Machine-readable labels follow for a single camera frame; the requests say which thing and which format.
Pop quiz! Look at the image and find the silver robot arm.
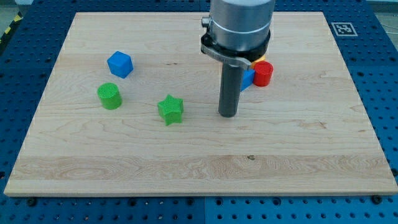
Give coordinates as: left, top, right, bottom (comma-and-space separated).
201, 0, 275, 70

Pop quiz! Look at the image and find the green star block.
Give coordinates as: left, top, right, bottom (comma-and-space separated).
157, 95, 184, 126

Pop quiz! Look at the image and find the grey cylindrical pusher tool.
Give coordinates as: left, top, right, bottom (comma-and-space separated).
218, 63, 244, 118

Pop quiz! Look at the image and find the blue triangular block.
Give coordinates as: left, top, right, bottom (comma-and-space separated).
241, 69, 255, 91

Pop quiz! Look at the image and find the light wooden board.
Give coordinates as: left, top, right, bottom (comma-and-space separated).
4, 12, 397, 197

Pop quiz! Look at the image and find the red cylinder block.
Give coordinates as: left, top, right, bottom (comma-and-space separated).
253, 61, 274, 86

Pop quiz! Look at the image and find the yellow block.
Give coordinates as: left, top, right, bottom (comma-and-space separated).
251, 55, 266, 68

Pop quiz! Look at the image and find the green cylinder block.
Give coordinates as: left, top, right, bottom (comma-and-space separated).
97, 83, 123, 110

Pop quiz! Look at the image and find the blue cube block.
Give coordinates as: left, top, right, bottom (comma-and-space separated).
107, 51, 134, 78

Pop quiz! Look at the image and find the white fiducial marker tag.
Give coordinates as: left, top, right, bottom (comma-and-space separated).
331, 22, 358, 37

